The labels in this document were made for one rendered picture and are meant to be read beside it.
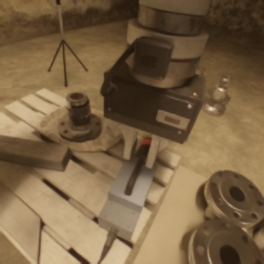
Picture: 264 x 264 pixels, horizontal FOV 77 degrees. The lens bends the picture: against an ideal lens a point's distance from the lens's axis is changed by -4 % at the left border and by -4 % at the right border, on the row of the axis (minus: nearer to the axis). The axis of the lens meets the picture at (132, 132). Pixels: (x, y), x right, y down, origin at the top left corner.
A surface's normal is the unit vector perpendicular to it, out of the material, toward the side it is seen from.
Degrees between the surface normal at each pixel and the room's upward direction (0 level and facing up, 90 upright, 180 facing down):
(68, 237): 0
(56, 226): 0
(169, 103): 90
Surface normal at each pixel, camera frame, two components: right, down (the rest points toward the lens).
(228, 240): 0.11, -0.73
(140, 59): -0.36, 0.61
